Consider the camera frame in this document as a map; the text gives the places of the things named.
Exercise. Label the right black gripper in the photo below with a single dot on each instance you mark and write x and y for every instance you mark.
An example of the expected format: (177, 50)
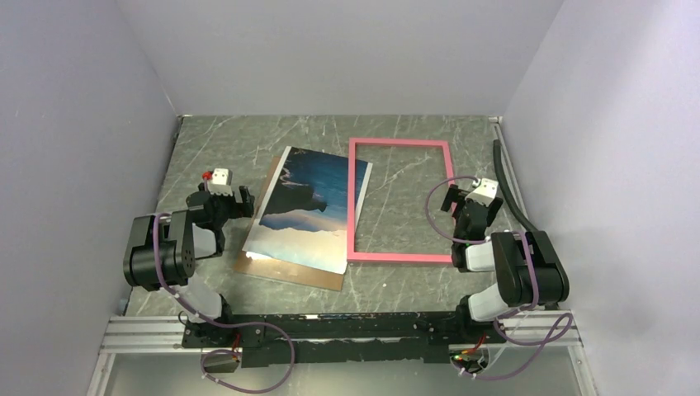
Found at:
(451, 196)

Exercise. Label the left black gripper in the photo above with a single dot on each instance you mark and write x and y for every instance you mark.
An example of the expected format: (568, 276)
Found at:
(244, 209)

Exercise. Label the pink wooden picture frame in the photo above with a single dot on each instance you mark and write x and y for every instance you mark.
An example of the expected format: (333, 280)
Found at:
(389, 257)

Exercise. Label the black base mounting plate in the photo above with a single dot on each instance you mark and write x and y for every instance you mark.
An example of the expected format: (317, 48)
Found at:
(427, 350)

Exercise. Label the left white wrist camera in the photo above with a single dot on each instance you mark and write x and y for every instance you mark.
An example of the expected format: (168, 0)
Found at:
(218, 182)

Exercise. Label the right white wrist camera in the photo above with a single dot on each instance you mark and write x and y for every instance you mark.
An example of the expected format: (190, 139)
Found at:
(484, 191)

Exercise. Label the aluminium extrusion rail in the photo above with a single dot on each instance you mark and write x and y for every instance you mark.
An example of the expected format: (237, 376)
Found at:
(133, 334)

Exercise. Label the blue landscape photo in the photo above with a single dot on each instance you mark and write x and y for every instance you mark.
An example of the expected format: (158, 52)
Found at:
(303, 218)

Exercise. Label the brown backing board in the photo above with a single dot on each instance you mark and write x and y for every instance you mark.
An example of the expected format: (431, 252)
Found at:
(284, 271)

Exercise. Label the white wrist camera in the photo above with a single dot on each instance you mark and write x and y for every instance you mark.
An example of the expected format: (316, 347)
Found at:
(484, 191)
(218, 182)

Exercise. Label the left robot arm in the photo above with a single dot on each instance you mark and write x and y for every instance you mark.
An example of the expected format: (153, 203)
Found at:
(163, 249)

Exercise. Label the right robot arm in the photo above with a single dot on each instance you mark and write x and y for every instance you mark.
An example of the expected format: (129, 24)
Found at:
(527, 268)

